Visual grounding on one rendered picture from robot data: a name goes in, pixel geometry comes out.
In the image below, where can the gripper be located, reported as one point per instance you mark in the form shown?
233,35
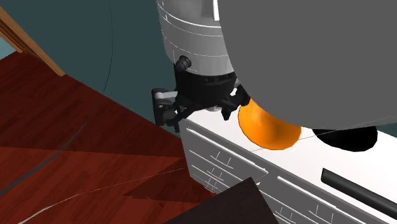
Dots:
201,88

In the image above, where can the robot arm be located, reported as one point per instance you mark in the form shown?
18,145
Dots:
304,59

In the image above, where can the orange round bowl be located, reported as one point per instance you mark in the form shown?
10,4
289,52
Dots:
266,130

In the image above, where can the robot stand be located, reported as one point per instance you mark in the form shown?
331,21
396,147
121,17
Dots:
235,208

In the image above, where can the white chest of drawers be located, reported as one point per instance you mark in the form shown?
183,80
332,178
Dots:
310,167

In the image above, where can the black round object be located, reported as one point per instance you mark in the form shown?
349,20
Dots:
350,139

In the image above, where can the black long rod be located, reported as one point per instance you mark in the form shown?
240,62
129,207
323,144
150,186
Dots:
359,192

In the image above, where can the wooden door frame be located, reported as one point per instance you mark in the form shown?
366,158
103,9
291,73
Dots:
28,43

